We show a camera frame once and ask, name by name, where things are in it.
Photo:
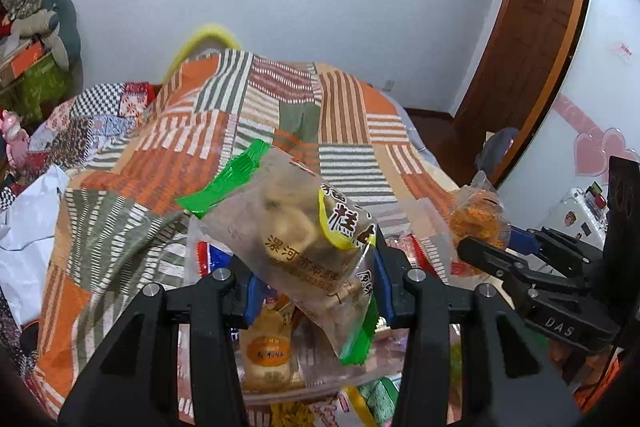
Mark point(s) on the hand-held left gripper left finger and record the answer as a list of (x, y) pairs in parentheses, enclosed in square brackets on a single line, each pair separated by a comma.
[(252, 302)]

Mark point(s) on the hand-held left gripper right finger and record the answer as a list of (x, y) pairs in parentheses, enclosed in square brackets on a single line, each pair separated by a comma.
[(385, 292)]

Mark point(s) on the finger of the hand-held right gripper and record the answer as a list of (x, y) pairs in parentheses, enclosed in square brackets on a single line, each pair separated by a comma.
[(490, 257), (522, 241)]

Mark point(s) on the orange crispy snack packet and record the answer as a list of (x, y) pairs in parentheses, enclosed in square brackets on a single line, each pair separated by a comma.
[(475, 217)]

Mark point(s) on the yellow pastry packet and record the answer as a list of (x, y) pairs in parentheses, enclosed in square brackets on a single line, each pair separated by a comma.
[(267, 347)]

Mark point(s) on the blue and red snack packet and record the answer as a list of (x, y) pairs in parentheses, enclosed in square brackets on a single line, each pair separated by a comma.
[(215, 257)]

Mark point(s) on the clear plastic container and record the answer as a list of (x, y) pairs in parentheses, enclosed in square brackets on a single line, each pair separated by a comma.
[(430, 232)]

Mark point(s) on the green-edged cake packet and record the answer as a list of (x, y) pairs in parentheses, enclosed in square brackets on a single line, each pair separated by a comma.
[(295, 227)]

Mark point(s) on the white case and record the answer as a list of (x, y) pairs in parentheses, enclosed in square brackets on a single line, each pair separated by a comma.
[(575, 217)]

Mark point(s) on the grey bag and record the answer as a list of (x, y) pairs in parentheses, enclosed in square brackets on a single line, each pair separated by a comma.
[(500, 147)]

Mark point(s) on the green patterned packet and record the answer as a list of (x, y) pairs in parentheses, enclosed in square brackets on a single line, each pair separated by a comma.
[(372, 402)]

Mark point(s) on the orange striped patchwork blanket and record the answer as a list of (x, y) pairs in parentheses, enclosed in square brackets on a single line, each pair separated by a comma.
[(175, 167)]

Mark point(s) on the white heart-patterned sliding door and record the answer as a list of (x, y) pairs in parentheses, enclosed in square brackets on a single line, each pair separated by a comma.
[(575, 82)]

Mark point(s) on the brown wooden door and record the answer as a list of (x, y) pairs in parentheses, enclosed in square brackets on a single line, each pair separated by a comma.
[(530, 32)]

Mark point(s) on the white cloth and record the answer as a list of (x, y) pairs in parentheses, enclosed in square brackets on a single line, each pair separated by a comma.
[(25, 227)]

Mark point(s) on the checkered patchwork quilt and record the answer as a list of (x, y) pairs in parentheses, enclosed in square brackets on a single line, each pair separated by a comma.
[(75, 127)]

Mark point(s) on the yellow hoop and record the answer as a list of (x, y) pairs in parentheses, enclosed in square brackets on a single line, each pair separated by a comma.
[(200, 36)]

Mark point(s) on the pink toy rabbit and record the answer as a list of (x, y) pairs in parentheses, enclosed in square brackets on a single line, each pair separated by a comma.
[(15, 137)]

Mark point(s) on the green box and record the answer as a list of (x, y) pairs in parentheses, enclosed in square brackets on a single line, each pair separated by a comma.
[(40, 87)]

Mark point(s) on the orange box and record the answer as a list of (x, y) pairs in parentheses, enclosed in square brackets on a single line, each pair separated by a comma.
[(22, 59)]

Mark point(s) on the white wall socket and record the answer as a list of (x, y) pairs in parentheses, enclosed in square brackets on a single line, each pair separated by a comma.
[(388, 85)]

